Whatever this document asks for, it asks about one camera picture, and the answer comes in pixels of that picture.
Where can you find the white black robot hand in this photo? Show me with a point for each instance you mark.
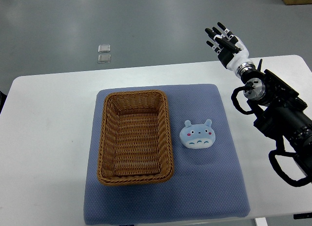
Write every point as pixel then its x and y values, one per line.
pixel 230 50

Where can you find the blue plush toy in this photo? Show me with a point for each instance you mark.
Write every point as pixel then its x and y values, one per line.
pixel 197 136

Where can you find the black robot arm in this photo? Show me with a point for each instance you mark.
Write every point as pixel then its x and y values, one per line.
pixel 279 116

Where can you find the brown wicker basket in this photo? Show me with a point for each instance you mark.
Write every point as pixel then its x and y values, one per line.
pixel 135 145

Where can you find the lower silver floor plate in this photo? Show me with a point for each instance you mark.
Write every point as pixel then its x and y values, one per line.
pixel 104 58

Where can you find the silver floor plate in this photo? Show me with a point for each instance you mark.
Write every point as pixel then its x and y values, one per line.
pixel 104 58
pixel 104 48

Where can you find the upper silver floor plate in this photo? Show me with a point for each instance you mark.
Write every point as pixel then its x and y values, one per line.
pixel 104 48

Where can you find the blue fabric mat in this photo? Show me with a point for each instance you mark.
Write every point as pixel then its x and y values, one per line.
pixel 206 183

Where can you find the white table leg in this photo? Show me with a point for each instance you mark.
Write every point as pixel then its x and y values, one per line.
pixel 261 220

